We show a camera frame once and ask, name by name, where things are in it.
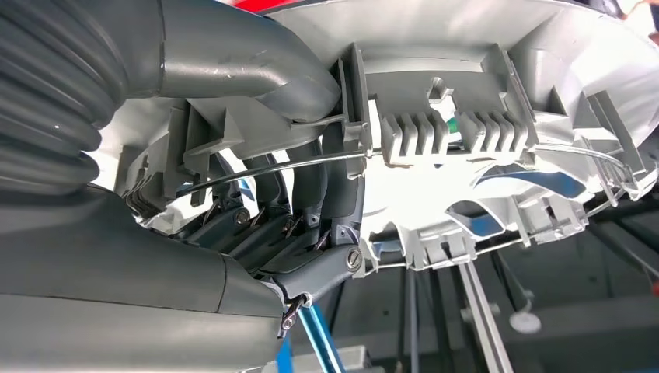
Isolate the white round disc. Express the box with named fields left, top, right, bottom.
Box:
left=508, top=310, right=542, bottom=336

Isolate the red barrier belt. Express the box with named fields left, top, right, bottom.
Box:
left=230, top=0, right=292, bottom=15

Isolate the grey metal bar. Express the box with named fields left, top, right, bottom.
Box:
left=457, top=261, right=516, bottom=373

